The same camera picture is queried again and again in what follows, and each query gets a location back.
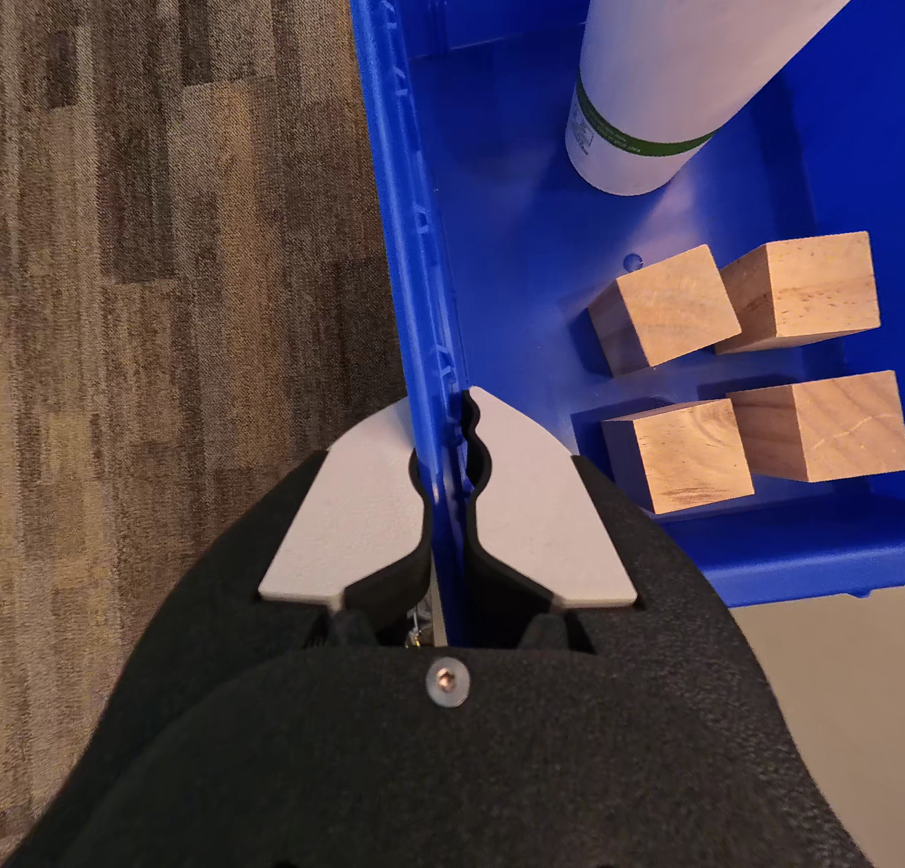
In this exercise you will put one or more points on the wooden cube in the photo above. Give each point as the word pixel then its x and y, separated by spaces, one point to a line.
pixel 664 309
pixel 806 288
pixel 827 426
pixel 682 458

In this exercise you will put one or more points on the blue plastic bin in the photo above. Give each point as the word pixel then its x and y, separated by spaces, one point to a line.
pixel 509 246

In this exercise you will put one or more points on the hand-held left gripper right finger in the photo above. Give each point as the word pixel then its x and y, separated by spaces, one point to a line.
pixel 551 529

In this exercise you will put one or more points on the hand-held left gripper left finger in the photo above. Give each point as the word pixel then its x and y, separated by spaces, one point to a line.
pixel 339 529

